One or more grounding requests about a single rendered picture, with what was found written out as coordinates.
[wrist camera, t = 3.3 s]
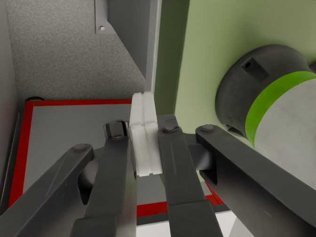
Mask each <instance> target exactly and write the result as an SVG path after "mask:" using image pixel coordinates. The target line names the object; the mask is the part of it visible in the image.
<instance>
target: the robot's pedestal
mask: <svg viewBox="0 0 316 237"><path fill-rule="evenodd" d="M161 7H162V0H95V33H96V34H117V35H118V37H119V38H120V40H121V41H122V43H123V45H124V46H125V48H126V49H127V51H128V53H129V54H130V56H131V57H132V59H133V61H134V62H135V64H136V65H137V67H138V69H139V70H140V72H141V73H142V75H143V76H144V78H145V92H146V91H151V92H153V97H154V91H155V80H156V68H157V57H158V41H159V29H160V18H161Z"/></svg>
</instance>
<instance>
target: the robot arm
mask: <svg viewBox="0 0 316 237"><path fill-rule="evenodd" d="M215 111H216V115H217V118H218V120H219V121H220V123H221V124H222V125H223V127H224V128H225V129H226V130H227V131H228V132H229V133H228V132H227V131H225V130H224V129H222V128H221V127H219V126H217V125H212V124H206V125H203V126H199V127H197V128H196V130H195V133H196V134H187V133H183V131H182V128H181V127H180V126H179V125H178V122H177V119H176V116H175V115H173V114H166V115H160V116H156V110H155V104H154V97H153V92H151V91H146V92H144V94H141V92H140V93H134V95H133V98H132V106H131V114H130V120H129V121H126V120H123V119H118V120H113V121H109V122H107V123H105V124H104V125H103V128H104V133H105V137H106V141H105V145H104V146H103V147H101V148H98V149H95V150H93V146H92V145H91V144H89V143H84V144H82V143H80V144H77V145H75V146H73V147H71V148H70V149H68V150H67V151H66V152H65V153H64V154H63V155H62V156H61V157H60V158H59V159H58V160H57V161H56V162H55V163H54V164H53V165H52V166H51V167H50V168H49V169H48V170H47V171H46V172H45V173H44V174H43V175H42V176H41V177H40V178H39V179H38V180H37V181H36V182H35V183H34V184H33V185H32V186H31V187H30V188H29V189H28V190H27V191H26V192H25V193H24V194H23V195H22V196H21V197H20V198H19V199H18V200H17V201H16V202H15V203H14V204H12V205H11V206H10V207H9V208H8V209H7V210H6V211H5V212H4V213H3V214H2V215H1V216H0V237H136V218H137V175H139V176H140V177H141V176H147V175H149V174H150V173H153V174H162V173H163V176H164V184H165V191H166V201H167V211H168V219H169V226H170V234H171V237H224V236H223V234H222V231H221V228H220V226H219V223H218V220H217V218H216V215H215V212H214V209H213V206H212V204H211V201H210V199H206V198H205V195H204V192H203V189H202V186H201V183H200V180H199V178H198V174H197V172H196V170H199V174H200V176H201V177H202V178H203V179H204V180H205V182H206V183H207V184H208V185H209V186H210V187H211V188H212V189H213V191H214V192H215V193H216V194H217V195H218V196H219V197H220V199H221V200H222V201H223V202H224V203H225V204H226V205H227V207H228V208H229V209H230V210H231V211H232V212H233V213H234V215H235V216H236V217H237V218H238V219H239V220H240V221H241V222H242V223H243V224H244V226H245V227H246V228H247V229H248V230H249V231H250V232H251V234H252V235H253V236H254V237H316V63H315V64H313V65H312V66H310V67H309V64H308V62H307V60H306V58H305V57H304V56H303V55H302V54H301V53H300V52H299V51H297V50H295V49H293V48H291V47H288V46H285V45H281V44H271V45H265V46H262V47H259V48H256V49H254V50H252V51H250V52H249V53H247V54H245V55H244V56H243V57H241V58H240V59H239V60H237V61H236V62H235V63H234V64H233V65H232V66H231V68H230V69H229V70H228V71H227V73H226V74H225V76H224V77H223V79H222V81H221V83H220V85H219V87H218V90H217V94H216V98H215ZM230 133H231V134H233V135H235V136H238V137H243V138H245V139H247V140H248V141H249V142H250V143H251V144H252V145H253V148H254V149H252V148H251V147H249V146H248V145H246V144H245V143H243V142H242V141H240V140H239V139H237V138H236V137H234V136H233V135H231V134H230Z"/></svg>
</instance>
